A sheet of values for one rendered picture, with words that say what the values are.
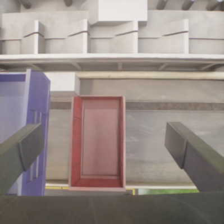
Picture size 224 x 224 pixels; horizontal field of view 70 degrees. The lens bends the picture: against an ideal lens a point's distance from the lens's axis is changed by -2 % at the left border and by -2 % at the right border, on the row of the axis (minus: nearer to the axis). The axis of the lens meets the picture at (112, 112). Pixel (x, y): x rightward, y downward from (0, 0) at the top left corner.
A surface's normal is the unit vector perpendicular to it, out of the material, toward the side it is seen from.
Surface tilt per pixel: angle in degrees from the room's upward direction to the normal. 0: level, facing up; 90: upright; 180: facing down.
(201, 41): 10
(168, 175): 2
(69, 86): 0
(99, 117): 0
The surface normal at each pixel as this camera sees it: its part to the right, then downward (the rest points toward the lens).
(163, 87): -0.03, -0.14
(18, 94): -0.03, 0.35
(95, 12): -0.73, 0.01
